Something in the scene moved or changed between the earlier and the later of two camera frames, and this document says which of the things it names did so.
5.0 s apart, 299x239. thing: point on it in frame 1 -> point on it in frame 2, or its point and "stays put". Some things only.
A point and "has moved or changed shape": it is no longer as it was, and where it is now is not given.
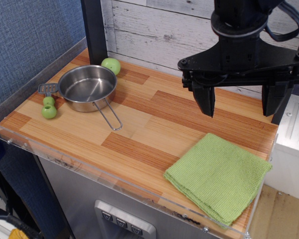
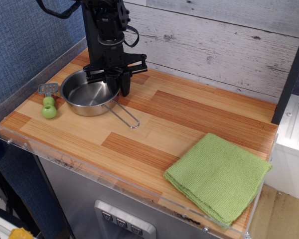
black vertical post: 93,18 stays put
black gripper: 242,60 -> 115,58
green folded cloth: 220,179 stays put
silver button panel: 111,223 stays put
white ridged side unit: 289,158 stays put
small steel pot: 80,86 has moved or changed shape
